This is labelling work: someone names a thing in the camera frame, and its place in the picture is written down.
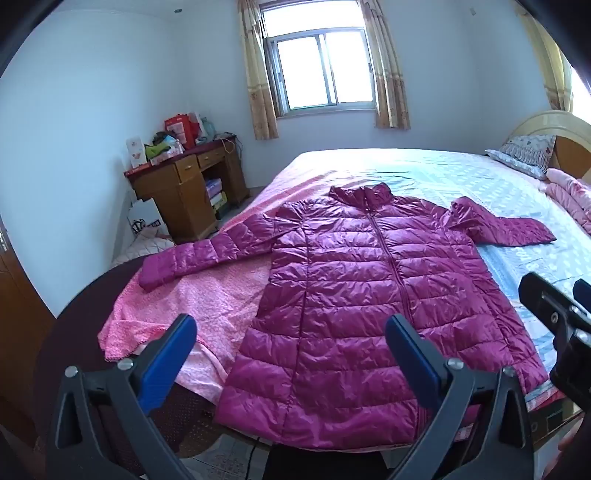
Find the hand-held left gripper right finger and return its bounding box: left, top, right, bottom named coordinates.
left=385, top=314, right=536, bottom=480

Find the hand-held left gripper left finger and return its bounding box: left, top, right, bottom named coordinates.
left=46, top=314, right=199, bottom=480

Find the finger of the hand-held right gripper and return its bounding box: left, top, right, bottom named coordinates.
left=518, top=272, right=578, bottom=324
left=573, top=279, right=591, bottom=319

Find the magenta puffer jacket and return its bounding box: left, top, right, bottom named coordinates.
left=139, top=182, right=557, bottom=450

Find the pink patterned bed sheet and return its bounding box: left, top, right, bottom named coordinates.
left=98, top=152, right=370, bottom=402

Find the pink folded quilt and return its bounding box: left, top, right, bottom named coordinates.
left=545, top=168, right=591, bottom=234

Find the white paper bag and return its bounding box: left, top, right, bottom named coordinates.
left=128, top=198, right=169, bottom=237

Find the grey patterned pillow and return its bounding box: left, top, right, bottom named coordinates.
left=485, top=134, right=557, bottom=181

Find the brown wooden wardrobe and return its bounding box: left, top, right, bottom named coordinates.
left=0, top=217, right=56, bottom=416

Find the brown wooden desk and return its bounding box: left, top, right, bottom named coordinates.
left=124, top=135, right=250, bottom=243

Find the stack of colourful boxes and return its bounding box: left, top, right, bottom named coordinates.
left=205, top=179, right=228, bottom=208

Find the beige wooden bed headboard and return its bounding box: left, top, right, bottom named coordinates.
left=505, top=111, right=591, bottom=185

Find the pink tissue pack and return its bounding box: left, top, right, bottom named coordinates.
left=150, top=147, right=185, bottom=165

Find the white printed card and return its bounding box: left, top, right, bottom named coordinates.
left=127, top=136, right=149, bottom=168

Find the yellow side curtain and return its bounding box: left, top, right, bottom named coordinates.
left=517, top=4, right=575, bottom=112

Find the beige floral curtain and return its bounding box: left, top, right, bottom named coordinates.
left=362, top=0, right=411, bottom=130
left=238, top=0, right=280, bottom=140

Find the sliding glass window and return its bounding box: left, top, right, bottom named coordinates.
left=261, top=2, right=377, bottom=118

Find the black cable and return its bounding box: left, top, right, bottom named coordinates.
left=245, top=443, right=265, bottom=480

